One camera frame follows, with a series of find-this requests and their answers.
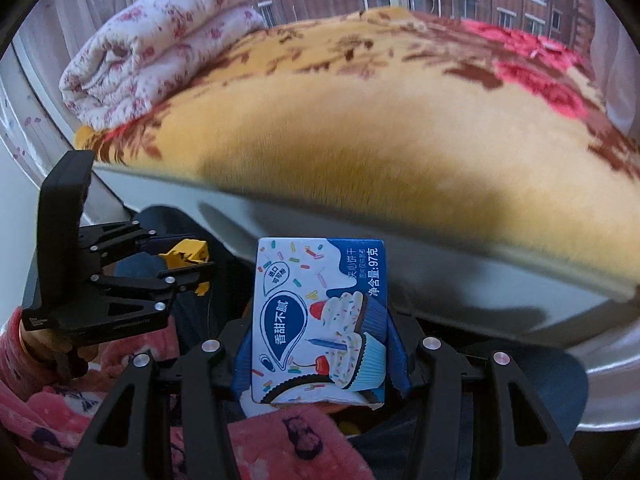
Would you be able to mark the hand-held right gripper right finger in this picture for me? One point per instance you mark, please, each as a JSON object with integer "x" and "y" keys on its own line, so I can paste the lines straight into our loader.
{"x": 399, "y": 355}

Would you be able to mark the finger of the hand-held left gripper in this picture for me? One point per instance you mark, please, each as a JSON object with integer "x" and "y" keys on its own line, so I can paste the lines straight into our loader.
{"x": 125, "y": 237}
{"x": 150, "y": 295}

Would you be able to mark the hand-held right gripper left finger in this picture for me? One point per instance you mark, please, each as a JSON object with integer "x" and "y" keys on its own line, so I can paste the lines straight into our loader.
{"x": 244, "y": 360}

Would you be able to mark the blue white cookie box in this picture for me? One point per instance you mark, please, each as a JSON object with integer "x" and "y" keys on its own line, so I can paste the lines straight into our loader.
{"x": 315, "y": 320}

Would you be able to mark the person's left forearm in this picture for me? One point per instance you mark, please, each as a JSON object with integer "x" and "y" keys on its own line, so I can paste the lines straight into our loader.
{"x": 30, "y": 400}

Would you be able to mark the person's left hand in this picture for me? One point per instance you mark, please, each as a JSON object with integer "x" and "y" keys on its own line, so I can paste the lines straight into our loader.
{"x": 37, "y": 342}

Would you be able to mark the person's blue jeans leg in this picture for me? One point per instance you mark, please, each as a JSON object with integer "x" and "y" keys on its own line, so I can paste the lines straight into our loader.
{"x": 567, "y": 390}

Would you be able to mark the folded floral quilt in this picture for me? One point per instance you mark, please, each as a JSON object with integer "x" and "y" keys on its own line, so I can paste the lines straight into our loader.
{"x": 160, "y": 45}

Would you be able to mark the yellow leaf print blanket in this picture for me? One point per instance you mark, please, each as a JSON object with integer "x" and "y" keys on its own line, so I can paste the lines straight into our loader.
{"x": 375, "y": 125}

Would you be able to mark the pale pink curtain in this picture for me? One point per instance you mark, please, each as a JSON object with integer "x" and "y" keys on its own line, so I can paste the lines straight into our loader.
{"x": 617, "y": 60}

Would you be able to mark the white bed frame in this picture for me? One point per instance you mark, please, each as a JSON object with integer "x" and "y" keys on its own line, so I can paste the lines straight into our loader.
{"x": 450, "y": 280}

